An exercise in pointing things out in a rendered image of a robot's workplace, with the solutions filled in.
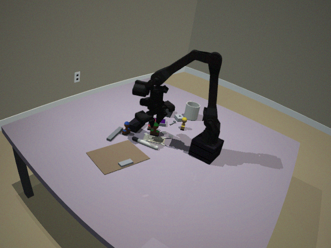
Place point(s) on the white marker with black cap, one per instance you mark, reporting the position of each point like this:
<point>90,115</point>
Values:
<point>145,143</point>

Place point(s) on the grey cylindrical cup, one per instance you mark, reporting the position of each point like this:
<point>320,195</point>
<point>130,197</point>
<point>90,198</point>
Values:
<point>192,110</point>

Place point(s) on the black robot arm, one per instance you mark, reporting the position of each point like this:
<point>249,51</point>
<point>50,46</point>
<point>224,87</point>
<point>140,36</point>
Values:
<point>210,115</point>

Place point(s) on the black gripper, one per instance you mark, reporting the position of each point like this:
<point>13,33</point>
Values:
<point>155,108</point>

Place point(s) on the grey flat bar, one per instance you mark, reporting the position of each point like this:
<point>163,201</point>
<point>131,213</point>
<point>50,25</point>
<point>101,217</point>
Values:
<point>114,134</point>

